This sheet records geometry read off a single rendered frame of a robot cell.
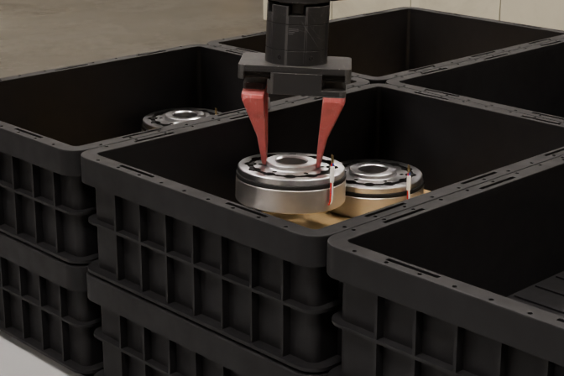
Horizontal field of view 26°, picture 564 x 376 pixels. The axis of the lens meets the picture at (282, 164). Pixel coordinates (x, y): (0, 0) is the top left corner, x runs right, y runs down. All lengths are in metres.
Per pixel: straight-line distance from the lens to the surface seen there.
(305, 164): 1.13
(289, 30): 1.10
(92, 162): 1.06
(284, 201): 1.11
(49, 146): 1.11
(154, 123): 1.43
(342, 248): 0.85
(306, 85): 1.10
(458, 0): 5.42
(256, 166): 1.14
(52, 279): 1.16
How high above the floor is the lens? 1.23
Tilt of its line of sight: 17 degrees down
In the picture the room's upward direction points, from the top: straight up
